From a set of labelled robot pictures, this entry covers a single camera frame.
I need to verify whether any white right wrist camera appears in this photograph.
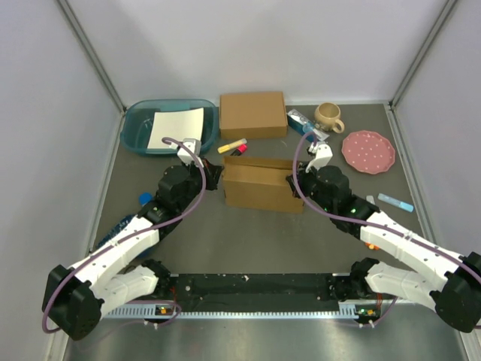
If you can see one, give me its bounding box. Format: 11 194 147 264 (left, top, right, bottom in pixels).
305 141 333 173

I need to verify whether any pink dotted plate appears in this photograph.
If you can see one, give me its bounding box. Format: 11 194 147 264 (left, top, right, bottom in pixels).
341 130 396 175

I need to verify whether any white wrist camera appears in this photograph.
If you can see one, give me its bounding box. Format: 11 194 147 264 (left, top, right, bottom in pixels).
177 138 201 165
305 141 333 173

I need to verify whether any orange plush flower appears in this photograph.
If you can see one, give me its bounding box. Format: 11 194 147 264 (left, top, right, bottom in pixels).
366 243 379 250

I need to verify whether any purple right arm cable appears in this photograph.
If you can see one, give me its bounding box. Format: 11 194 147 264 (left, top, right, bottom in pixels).
292 129 481 328

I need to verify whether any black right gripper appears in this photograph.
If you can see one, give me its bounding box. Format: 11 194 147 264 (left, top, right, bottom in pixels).
286 161 335 214

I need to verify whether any blue toothbrush package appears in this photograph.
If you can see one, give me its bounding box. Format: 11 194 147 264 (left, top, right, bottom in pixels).
286 109 329 141

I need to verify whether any grey slotted cable duct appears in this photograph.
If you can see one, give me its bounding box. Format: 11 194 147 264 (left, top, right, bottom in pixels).
105 304 380 320

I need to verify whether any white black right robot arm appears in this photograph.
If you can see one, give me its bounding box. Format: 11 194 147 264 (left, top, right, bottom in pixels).
287 162 480 333

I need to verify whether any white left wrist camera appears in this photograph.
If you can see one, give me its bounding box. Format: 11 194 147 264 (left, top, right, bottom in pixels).
177 138 201 165

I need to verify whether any yellow highlighter pen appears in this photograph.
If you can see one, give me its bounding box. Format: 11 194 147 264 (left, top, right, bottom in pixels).
217 138 247 154

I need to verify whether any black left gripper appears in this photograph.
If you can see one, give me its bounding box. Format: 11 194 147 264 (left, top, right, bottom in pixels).
177 156 225 212

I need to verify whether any light blue marker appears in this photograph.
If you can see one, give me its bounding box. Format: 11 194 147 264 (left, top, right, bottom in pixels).
377 193 414 213

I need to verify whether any beige ceramic mug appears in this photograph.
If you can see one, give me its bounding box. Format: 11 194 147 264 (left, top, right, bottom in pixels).
314 102 345 134

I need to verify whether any white paper sheet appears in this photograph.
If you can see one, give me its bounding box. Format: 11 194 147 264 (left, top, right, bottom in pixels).
147 108 204 150

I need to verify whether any closed brown cardboard box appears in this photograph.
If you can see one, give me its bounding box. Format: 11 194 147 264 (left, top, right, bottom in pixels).
219 91 288 140

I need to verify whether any dark blue patterned pouch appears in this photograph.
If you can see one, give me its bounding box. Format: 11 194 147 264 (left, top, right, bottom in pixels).
95 214 136 250

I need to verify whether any teal plastic bin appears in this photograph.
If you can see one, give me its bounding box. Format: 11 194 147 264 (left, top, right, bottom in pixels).
120 99 219 155

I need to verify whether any brown cardboard box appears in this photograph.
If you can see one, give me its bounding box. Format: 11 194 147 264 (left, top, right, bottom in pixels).
219 91 288 140
222 156 304 214

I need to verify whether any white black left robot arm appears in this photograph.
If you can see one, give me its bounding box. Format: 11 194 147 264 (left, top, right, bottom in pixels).
41 159 223 341

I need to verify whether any black pink highlighter pen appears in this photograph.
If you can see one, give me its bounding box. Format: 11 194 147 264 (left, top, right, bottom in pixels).
230 144 247 156

